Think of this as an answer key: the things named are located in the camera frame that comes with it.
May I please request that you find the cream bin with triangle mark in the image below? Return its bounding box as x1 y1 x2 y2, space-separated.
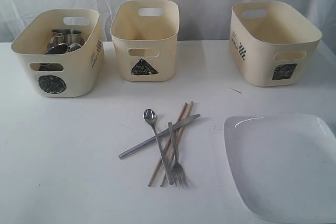
110 0 180 82

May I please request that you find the stainless steel bowl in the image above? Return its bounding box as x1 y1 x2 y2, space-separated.
38 43 68 71

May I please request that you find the steel mug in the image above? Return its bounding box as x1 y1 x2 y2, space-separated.
67 42 84 52
47 28 85 49

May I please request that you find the long steel spoon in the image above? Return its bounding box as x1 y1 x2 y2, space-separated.
143 109 174 185

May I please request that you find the white square plate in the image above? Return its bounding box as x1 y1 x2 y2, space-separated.
223 114 335 223

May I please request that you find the steel mug front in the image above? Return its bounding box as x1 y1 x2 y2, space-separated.
67 42 84 52

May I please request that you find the cream bin with square mark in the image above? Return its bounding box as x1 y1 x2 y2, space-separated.
229 1 322 87

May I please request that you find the wooden chopstick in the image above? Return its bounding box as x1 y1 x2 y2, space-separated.
148 102 188 187
160 100 194 187

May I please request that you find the steel table knife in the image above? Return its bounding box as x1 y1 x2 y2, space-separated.
118 114 201 160

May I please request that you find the steel fork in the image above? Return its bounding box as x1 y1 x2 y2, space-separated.
168 122 188 187

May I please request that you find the cream bin with circle mark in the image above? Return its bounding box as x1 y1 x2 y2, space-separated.
11 9 104 98

